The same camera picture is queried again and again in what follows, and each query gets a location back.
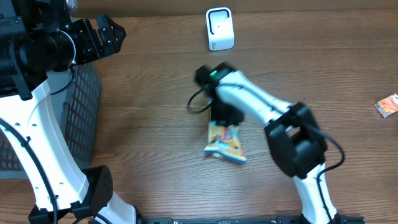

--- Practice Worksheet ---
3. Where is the yellow snack packet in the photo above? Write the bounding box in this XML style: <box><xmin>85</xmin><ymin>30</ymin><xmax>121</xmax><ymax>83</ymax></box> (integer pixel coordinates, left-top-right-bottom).
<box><xmin>204</xmin><ymin>121</ymin><xmax>247</xmax><ymax>164</ymax></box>

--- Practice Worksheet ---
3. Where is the small orange white tissue pack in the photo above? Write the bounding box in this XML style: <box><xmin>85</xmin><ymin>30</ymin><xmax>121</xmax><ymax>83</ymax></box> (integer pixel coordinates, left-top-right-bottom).
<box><xmin>374</xmin><ymin>93</ymin><xmax>398</xmax><ymax>118</ymax></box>

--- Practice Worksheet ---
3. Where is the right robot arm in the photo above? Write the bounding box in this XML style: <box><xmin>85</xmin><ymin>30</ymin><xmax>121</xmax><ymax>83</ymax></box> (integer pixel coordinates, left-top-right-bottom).
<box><xmin>195</xmin><ymin>62</ymin><xmax>341</xmax><ymax>223</ymax></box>

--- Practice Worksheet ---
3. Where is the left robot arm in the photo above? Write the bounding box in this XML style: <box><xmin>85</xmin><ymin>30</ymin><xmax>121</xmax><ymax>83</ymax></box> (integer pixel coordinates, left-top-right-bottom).
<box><xmin>1</xmin><ymin>0</ymin><xmax>139</xmax><ymax>224</ymax></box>

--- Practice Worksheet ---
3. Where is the white barcode scanner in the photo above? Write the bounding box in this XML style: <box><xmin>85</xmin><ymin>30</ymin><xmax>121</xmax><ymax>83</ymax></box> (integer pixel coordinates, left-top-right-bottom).
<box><xmin>205</xmin><ymin>7</ymin><xmax>234</xmax><ymax>51</ymax></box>

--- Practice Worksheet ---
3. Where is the dark grey plastic basket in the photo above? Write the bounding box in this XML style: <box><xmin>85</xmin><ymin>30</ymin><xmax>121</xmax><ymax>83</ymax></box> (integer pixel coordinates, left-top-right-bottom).
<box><xmin>1</xmin><ymin>63</ymin><xmax>101</xmax><ymax>179</ymax></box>

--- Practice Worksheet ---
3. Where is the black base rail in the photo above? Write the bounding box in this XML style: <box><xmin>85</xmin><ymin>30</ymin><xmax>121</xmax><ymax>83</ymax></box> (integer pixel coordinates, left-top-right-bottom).
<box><xmin>136</xmin><ymin>216</ymin><xmax>366</xmax><ymax>224</ymax></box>

